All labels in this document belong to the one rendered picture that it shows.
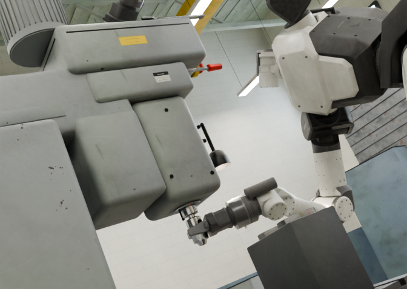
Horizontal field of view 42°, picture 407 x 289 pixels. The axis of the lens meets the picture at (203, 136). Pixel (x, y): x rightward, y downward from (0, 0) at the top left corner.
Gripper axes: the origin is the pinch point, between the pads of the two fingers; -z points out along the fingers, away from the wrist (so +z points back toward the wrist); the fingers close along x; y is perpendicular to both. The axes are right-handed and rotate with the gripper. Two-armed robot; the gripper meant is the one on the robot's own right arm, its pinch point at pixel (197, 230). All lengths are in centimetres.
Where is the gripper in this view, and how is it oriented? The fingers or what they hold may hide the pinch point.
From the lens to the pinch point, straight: 156.2
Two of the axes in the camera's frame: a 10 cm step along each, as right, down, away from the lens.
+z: 9.1, -3.7, 1.8
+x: 0.6, -3.3, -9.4
